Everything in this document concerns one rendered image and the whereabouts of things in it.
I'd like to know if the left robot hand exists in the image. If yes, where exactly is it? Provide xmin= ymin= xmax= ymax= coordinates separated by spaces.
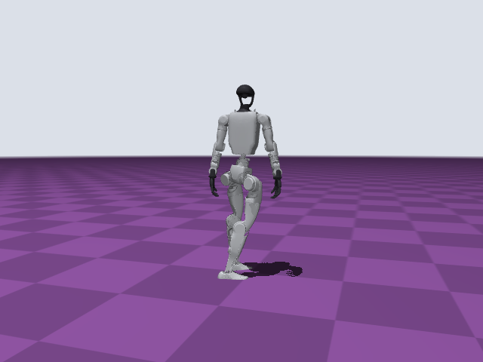
xmin=208 ymin=169 xmax=219 ymax=197

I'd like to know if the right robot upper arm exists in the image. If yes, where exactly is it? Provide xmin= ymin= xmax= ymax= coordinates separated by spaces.
xmin=257 ymin=114 xmax=274 ymax=152

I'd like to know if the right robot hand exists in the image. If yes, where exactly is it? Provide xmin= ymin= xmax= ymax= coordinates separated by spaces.
xmin=270 ymin=170 xmax=281 ymax=198

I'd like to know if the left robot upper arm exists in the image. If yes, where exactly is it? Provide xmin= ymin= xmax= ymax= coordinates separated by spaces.
xmin=215 ymin=115 xmax=229 ymax=152

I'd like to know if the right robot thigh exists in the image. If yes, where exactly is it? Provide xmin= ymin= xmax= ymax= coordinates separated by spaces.
xmin=232 ymin=173 xmax=263 ymax=234

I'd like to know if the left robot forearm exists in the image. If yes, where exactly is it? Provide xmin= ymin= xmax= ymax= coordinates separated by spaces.
xmin=209 ymin=142 xmax=222 ymax=175

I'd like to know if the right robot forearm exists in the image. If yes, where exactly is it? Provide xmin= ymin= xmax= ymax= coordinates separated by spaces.
xmin=268 ymin=141 xmax=282 ymax=176

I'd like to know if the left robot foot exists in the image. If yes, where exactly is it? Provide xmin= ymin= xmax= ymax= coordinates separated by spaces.
xmin=229 ymin=262 xmax=253 ymax=272

